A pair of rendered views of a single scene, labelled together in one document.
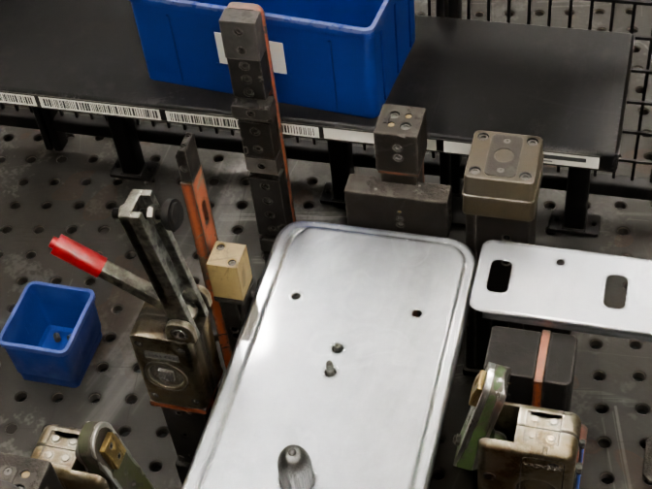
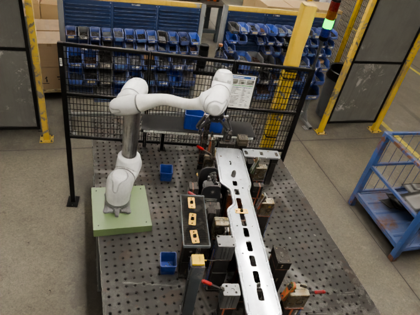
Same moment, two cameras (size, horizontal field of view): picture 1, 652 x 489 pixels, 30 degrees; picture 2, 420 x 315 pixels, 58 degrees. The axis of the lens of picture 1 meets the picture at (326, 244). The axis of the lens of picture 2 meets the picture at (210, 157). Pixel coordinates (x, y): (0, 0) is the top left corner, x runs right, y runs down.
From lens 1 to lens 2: 1.82 m
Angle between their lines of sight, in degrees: 26
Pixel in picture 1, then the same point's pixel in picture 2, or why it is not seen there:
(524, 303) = (250, 155)
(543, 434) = (262, 166)
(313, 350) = (227, 162)
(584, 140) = (250, 135)
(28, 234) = (147, 160)
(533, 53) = (238, 125)
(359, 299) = (229, 155)
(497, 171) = (243, 138)
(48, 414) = (167, 185)
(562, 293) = (255, 154)
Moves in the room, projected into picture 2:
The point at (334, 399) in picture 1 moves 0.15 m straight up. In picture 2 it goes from (232, 167) to (237, 150)
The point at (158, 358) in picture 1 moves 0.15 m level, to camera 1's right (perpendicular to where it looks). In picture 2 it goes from (208, 163) to (226, 160)
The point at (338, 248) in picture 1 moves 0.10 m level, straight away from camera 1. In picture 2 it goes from (223, 150) to (217, 142)
